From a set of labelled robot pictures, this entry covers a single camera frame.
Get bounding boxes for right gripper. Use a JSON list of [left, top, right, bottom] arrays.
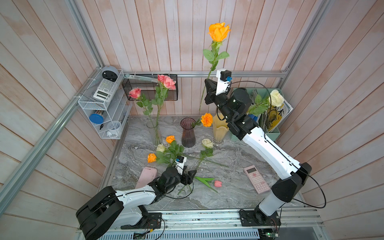
[[206, 79, 235, 126]]

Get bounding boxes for orange marigold flower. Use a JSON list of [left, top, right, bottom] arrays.
[[192, 113, 213, 128]]

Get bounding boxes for small orange rose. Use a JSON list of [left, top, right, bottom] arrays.
[[166, 136, 184, 159]]

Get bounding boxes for large orange rose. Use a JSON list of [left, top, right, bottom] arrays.
[[147, 152, 172, 166]]

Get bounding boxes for cream white rose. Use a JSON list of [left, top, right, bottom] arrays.
[[247, 90, 284, 116]]

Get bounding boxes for pink rose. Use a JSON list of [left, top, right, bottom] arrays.
[[154, 76, 177, 145], [157, 75, 168, 86]]

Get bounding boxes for pink rose flower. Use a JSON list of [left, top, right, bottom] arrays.
[[128, 87, 161, 145]]

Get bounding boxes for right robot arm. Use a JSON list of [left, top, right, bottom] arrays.
[[205, 79, 312, 224]]

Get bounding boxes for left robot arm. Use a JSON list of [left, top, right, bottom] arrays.
[[76, 166, 197, 240]]

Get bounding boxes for yellow glass vase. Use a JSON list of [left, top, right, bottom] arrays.
[[213, 113, 229, 144]]

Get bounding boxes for pink tulip flower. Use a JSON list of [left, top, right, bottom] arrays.
[[195, 177, 223, 193]]

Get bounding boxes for purple glass vase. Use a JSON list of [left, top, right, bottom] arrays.
[[180, 118, 196, 148]]

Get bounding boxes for pink pencil case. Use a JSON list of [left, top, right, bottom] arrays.
[[136, 167, 158, 189]]

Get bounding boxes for green file organizer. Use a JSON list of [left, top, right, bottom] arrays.
[[246, 88, 293, 141]]

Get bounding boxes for yellow magazine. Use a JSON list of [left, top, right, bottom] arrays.
[[266, 100, 294, 132]]

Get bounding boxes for clear glass vase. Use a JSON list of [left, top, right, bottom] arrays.
[[147, 120, 162, 146]]

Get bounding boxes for pink calculator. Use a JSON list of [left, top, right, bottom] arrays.
[[244, 166, 271, 194]]

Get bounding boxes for white cup on shelf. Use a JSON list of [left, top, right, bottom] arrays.
[[107, 121, 122, 137]]

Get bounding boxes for blue lid jar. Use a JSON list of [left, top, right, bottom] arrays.
[[89, 110, 105, 125]]

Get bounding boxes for round black white device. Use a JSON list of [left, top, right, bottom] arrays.
[[102, 66, 119, 82]]

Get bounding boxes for white calculator on shelf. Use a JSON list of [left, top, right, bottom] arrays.
[[93, 79, 118, 102]]

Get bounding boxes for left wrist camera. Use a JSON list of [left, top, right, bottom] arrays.
[[175, 155, 187, 175]]

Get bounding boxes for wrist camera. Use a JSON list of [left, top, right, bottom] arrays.
[[216, 69, 232, 96], [175, 155, 187, 175]]

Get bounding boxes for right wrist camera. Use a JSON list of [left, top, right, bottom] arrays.
[[216, 69, 232, 96]]

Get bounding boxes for black wire basket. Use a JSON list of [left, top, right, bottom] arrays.
[[122, 74, 179, 101]]

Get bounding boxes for white wire shelf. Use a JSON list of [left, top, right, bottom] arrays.
[[78, 68, 132, 140]]

